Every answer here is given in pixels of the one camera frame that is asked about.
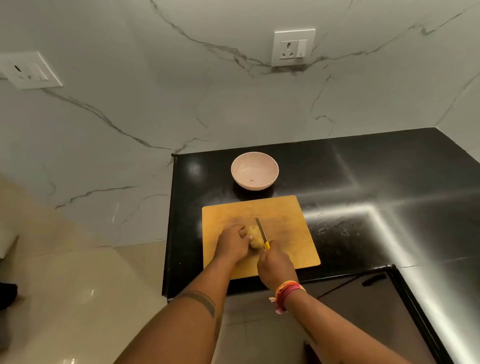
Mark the person's left hand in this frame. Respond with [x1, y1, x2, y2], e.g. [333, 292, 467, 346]
[212, 223, 251, 265]

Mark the person's right hand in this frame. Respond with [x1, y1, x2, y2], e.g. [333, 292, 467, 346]
[256, 239, 300, 292]

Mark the yellow potato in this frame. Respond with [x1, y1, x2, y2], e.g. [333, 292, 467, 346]
[239, 224, 265, 250]

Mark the yellow handled kitchen knife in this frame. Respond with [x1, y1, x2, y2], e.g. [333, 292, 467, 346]
[254, 217, 272, 251]

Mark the pink speckled bowl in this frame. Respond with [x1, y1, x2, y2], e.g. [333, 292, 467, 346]
[230, 151, 280, 192]

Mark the person's left forearm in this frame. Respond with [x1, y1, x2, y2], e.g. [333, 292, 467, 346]
[113, 256, 247, 364]

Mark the person's right forearm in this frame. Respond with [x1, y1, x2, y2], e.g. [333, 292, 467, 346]
[283, 290, 413, 364]

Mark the person's foot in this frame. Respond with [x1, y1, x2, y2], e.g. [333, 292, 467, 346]
[304, 341, 320, 364]

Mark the wooden cutting board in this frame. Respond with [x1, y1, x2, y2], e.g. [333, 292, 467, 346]
[201, 194, 322, 281]

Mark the red orange thread bracelet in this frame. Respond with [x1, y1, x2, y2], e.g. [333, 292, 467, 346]
[268, 280, 307, 315]

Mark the white wall socket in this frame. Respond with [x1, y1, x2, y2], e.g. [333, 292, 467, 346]
[270, 28, 317, 68]

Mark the wide white switch socket plate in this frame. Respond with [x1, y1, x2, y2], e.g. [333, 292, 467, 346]
[0, 51, 64, 91]

